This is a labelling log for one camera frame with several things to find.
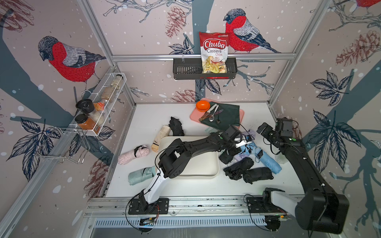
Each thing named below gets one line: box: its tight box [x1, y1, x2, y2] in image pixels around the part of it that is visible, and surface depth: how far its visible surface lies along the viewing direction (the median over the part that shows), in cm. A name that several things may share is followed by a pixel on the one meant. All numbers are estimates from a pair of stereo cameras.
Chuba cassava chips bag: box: [198, 31, 230, 74], surface depth 85 cm
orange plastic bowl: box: [195, 100, 211, 113], surface depth 116 cm
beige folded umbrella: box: [150, 124, 171, 153], surface depth 101 cm
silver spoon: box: [208, 104, 220, 122], surface depth 113 cm
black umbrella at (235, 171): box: [223, 157, 255, 181], surface depth 83 cm
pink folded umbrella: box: [117, 144, 150, 166], surface depth 89 cm
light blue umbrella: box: [240, 141, 283, 175], surface depth 87 cm
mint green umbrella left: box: [127, 165, 156, 186], surface depth 83 cm
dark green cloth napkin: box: [199, 102, 241, 131], surface depth 113 cm
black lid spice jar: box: [75, 98, 95, 114], surface depth 63 cm
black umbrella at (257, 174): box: [242, 167, 274, 185], surface depth 81 cm
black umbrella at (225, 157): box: [218, 151, 234, 165], surface depth 90 cm
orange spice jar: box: [74, 113, 101, 135], surface depth 61 cm
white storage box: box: [171, 150, 220, 179], surface depth 87 cm
